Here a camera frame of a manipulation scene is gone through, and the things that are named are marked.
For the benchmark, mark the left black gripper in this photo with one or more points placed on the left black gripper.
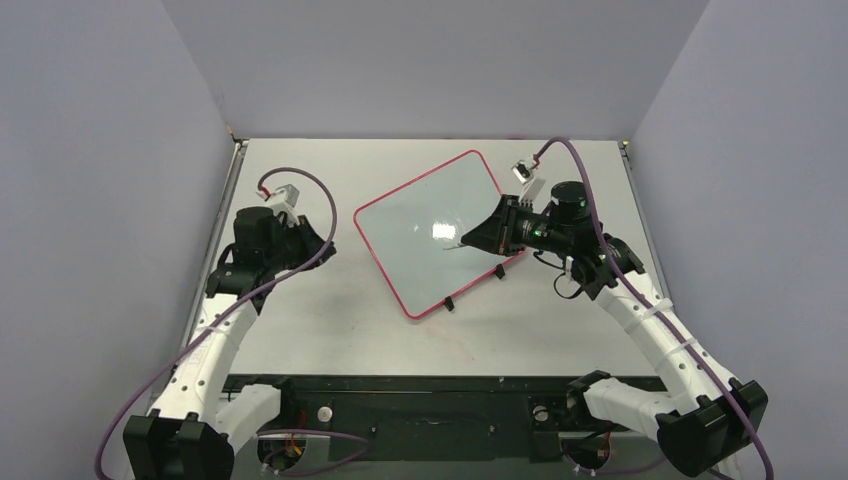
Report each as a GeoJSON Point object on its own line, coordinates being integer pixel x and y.
{"type": "Point", "coordinates": [310, 241]}

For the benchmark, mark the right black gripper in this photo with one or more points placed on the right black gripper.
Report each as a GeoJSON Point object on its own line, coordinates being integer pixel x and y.
{"type": "Point", "coordinates": [506, 226]}

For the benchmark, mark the red framed whiteboard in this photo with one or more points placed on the red framed whiteboard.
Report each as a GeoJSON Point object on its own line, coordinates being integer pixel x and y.
{"type": "Point", "coordinates": [406, 228]}

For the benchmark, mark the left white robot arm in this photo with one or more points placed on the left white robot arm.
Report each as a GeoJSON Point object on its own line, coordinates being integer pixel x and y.
{"type": "Point", "coordinates": [186, 434]}

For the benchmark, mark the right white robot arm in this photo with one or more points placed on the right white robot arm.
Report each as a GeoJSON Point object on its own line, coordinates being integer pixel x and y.
{"type": "Point", "coordinates": [706, 414]}

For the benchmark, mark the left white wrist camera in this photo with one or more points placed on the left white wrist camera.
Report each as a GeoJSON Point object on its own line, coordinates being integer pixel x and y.
{"type": "Point", "coordinates": [282, 199]}

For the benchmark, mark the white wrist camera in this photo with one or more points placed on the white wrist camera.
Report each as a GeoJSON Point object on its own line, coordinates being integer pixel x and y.
{"type": "Point", "coordinates": [525, 171]}
{"type": "Point", "coordinates": [282, 199]}

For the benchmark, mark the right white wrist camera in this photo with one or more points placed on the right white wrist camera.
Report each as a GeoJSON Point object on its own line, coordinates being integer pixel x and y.
{"type": "Point", "coordinates": [525, 171]}

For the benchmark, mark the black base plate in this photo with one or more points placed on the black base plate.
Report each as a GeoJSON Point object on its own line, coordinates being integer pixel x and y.
{"type": "Point", "coordinates": [433, 418]}

